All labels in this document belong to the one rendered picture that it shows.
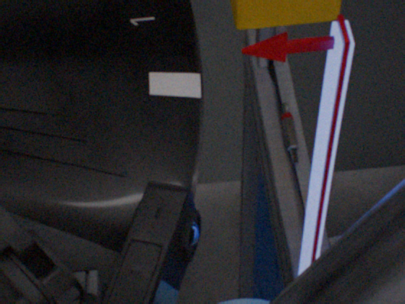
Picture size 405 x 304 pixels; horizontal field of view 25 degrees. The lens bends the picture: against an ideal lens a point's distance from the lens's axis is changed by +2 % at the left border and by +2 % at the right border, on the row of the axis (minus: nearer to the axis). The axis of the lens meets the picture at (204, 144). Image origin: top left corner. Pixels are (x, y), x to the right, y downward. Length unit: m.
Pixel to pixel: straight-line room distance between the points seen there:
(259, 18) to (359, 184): 1.16
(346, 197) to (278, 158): 1.04
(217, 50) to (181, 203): 1.12
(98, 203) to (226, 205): 1.40
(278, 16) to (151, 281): 0.45
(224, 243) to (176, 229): 1.41
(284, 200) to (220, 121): 0.86
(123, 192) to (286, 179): 0.39
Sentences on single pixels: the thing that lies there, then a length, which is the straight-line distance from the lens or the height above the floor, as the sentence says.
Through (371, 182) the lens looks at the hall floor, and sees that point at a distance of 1.97.
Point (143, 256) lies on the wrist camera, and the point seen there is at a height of 1.20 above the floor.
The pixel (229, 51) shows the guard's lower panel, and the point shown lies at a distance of 1.58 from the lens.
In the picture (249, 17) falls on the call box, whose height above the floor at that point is 1.00.
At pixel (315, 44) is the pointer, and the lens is 0.56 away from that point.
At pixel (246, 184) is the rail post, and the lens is 1.22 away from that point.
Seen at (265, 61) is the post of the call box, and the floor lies 0.87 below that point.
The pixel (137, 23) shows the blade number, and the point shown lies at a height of 1.18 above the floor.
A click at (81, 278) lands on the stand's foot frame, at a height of 0.08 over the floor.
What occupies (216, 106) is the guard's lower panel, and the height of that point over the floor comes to 0.30.
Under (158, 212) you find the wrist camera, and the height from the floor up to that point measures 1.20.
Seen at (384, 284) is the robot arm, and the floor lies 1.25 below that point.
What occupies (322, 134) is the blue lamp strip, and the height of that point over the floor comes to 1.09.
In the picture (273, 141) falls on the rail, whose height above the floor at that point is 0.86.
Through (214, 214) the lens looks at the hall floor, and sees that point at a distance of 1.90.
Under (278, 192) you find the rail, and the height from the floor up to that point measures 0.86.
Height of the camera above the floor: 1.58
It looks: 52 degrees down
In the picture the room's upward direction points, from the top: 2 degrees counter-clockwise
